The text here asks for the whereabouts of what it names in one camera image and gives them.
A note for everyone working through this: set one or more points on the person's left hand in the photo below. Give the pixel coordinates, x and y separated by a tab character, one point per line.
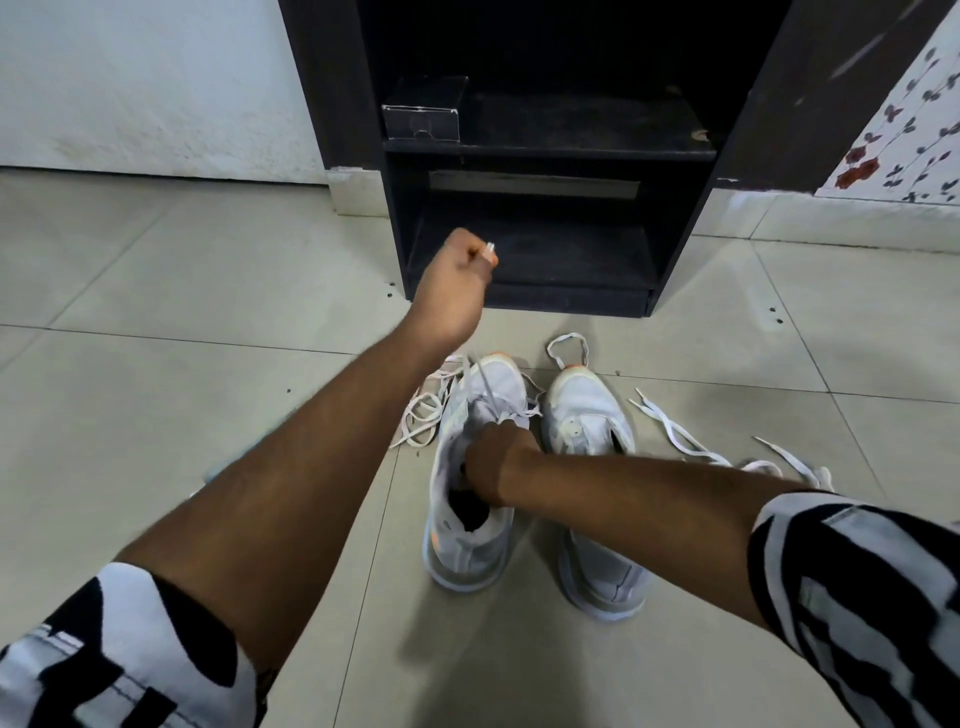
450	292

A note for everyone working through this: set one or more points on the person's right hand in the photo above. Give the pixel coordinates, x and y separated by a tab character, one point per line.
495	457

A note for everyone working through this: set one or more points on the grey sneaker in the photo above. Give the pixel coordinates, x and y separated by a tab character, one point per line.
465	562
600	585

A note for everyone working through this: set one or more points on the clear plastic box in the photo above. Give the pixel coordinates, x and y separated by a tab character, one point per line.
420	124

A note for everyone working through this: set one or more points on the person's left forearm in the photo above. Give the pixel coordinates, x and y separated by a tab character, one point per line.
285	495

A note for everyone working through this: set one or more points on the person's right forearm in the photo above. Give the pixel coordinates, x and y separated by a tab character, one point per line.
660	525

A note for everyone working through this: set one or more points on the black open shelf box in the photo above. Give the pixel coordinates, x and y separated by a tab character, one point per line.
540	262

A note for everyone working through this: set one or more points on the dark brown wooden cabinet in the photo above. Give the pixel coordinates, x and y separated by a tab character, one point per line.
322	90

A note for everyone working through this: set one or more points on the blue transparent bottle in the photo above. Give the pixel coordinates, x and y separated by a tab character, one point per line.
225	466

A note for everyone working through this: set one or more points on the zebra striped garment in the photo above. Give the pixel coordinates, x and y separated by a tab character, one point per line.
862	600

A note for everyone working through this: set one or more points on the white floral patterned sheet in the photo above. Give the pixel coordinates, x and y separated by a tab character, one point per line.
915	127

